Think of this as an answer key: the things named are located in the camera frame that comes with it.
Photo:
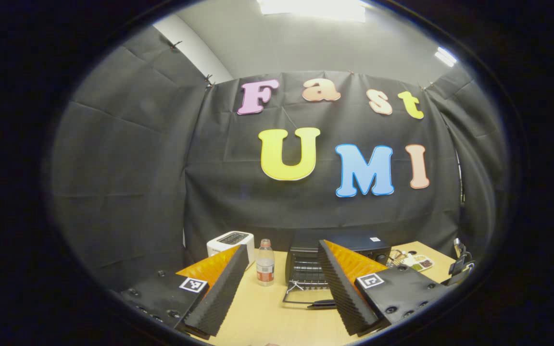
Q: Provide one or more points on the small ceiling light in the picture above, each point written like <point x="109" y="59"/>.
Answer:
<point x="445" y="56"/>

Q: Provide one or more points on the white divided snack plate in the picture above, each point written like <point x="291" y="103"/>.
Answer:
<point x="420" y="263"/>

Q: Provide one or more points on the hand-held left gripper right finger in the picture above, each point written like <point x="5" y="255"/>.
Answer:
<point x="344" y="293"/>

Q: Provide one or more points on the large ceiling light panel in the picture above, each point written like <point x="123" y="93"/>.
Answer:
<point x="313" y="8"/>

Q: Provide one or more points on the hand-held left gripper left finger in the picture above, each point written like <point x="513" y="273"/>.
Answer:
<point x="221" y="298"/>

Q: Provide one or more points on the black backdrop cloth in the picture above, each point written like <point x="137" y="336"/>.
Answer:
<point x="137" y="168"/>

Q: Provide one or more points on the black electric oven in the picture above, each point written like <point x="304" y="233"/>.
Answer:
<point x="306" y="259"/>

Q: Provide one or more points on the white toaster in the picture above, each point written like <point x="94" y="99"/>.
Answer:
<point x="229" y="242"/>

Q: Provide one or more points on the clear plastic water bottle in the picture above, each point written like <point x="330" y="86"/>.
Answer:
<point x="265" y="266"/>

